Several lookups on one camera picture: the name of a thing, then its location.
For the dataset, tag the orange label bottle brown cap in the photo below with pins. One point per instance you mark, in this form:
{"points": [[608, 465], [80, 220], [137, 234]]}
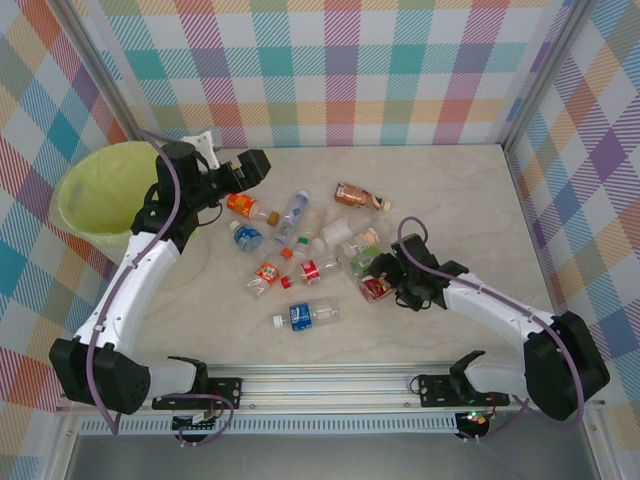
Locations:
{"points": [[240, 204]]}

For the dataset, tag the white orange label bottle peach cap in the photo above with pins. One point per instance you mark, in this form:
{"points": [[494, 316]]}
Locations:
{"points": [[361, 245]]}

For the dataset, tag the clear bottle plain white label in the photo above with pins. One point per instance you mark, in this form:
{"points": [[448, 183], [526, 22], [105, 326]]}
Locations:
{"points": [[337, 231]]}

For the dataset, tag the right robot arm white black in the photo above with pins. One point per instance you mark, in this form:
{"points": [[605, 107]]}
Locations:
{"points": [[490, 306]]}

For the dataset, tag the red label bottle red cap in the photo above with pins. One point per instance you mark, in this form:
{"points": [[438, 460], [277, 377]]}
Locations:
{"points": [[311, 270]]}

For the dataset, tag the aluminium mounting rail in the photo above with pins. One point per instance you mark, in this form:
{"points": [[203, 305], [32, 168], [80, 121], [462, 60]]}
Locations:
{"points": [[325, 385]]}

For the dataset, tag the tall clear bottle pale-blue label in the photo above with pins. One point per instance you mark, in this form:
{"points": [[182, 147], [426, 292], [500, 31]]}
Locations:
{"points": [[292, 212]]}

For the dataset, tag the grey metal panel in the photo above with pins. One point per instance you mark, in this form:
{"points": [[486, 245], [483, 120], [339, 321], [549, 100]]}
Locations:
{"points": [[325, 457]]}

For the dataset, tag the small blue label water bottle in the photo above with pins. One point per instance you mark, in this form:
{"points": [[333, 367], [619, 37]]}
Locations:
{"points": [[246, 237]]}

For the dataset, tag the brown label tea bottle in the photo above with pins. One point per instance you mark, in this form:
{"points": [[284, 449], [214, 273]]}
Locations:
{"points": [[355, 196]]}

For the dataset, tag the green label bottle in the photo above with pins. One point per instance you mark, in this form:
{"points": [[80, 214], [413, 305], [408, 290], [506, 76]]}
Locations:
{"points": [[357, 262]]}

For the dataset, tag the small black circuit board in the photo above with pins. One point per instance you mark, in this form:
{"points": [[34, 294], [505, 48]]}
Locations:
{"points": [[192, 424]]}

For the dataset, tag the circuit board with LED lights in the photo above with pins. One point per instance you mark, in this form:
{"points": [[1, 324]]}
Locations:
{"points": [[472, 419]]}

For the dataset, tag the blue label bottle white cap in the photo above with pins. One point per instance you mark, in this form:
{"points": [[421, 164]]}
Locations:
{"points": [[300, 316]]}

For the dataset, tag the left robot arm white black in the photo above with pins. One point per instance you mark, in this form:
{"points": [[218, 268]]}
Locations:
{"points": [[150, 270]]}

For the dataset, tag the aluminium frame post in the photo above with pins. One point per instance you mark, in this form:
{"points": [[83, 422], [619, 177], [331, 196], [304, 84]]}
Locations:
{"points": [[546, 75], [106, 75]]}

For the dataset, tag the round waste bin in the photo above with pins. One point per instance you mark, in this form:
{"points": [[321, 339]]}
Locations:
{"points": [[87, 234]]}

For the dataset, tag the crushed red label bottle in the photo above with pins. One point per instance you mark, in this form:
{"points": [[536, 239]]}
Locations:
{"points": [[372, 291]]}

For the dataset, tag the clear bottle green cap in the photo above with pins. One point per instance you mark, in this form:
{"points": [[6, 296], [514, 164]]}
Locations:
{"points": [[312, 222]]}

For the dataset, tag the bin with green liner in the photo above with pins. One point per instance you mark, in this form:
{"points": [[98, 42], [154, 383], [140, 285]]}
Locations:
{"points": [[100, 195]]}

